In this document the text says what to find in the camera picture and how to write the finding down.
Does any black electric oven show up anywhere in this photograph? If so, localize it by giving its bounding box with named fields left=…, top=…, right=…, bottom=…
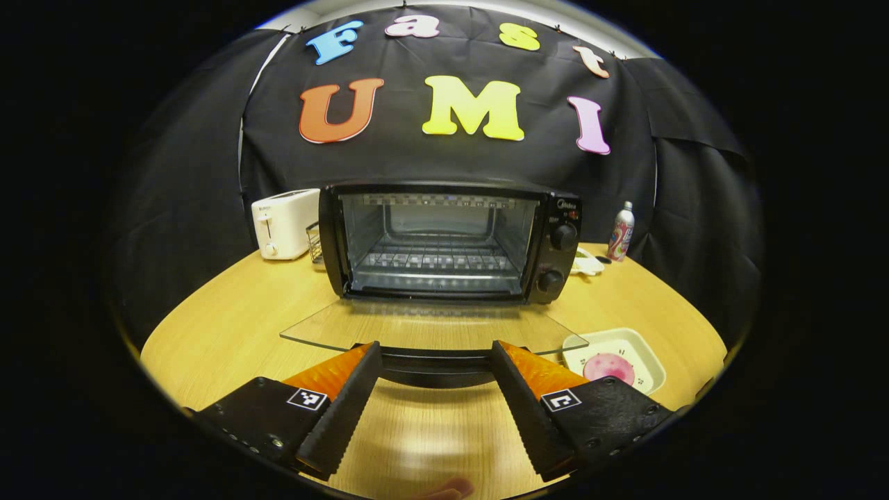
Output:
left=280, top=182, right=590, bottom=390

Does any pink ham slice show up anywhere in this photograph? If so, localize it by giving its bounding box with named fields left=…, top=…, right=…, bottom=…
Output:
left=583, top=353, right=635, bottom=385

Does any pink and white bottle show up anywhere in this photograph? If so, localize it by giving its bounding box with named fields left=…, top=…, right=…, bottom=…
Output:
left=608, top=201, right=635, bottom=263

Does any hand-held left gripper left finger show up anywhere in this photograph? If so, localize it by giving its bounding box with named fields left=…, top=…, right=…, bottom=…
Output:
left=194, top=340, right=384, bottom=481

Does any white toaster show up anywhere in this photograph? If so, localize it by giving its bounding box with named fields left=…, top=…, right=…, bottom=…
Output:
left=251, top=189, right=321, bottom=261

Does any cream square plate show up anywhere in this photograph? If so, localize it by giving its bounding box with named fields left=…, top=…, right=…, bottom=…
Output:
left=561, top=328, right=666, bottom=395

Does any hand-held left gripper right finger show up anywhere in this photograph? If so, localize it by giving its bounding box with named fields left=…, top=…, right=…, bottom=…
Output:
left=490, top=340, right=674, bottom=483

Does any white divided dish with grains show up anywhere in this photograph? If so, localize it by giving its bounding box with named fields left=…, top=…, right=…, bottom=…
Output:
left=573, top=247, right=606, bottom=277

